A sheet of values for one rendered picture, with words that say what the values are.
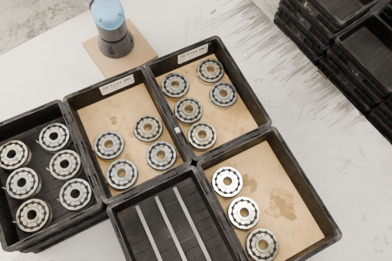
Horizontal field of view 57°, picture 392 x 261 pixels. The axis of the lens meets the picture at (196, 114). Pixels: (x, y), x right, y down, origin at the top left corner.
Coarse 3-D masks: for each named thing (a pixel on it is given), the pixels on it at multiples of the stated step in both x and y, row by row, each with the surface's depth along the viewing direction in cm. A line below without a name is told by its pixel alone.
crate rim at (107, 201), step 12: (132, 72) 125; (144, 72) 125; (96, 84) 123; (72, 96) 121; (156, 96) 122; (72, 120) 119; (168, 120) 119; (84, 144) 114; (180, 144) 116; (180, 168) 113; (96, 180) 110; (156, 180) 111; (132, 192) 109
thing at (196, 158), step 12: (216, 36) 132; (156, 60) 128; (240, 72) 127; (156, 84) 125; (252, 96) 123; (168, 108) 120; (264, 108) 122; (180, 132) 117; (252, 132) 118; (228, 144) 116; (192, 156) 114; (204, 156) 114
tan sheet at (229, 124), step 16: (192, 64) 139; (160, 80) 136; (192, 80) 136; (224, 80) 137; (192, 96) 134; (208, 96) 134; (224, 96) 134; (208, 112) 131; (224, 112) 131; (240, 112) 132; (224, 128) 129; (240, 128) 129
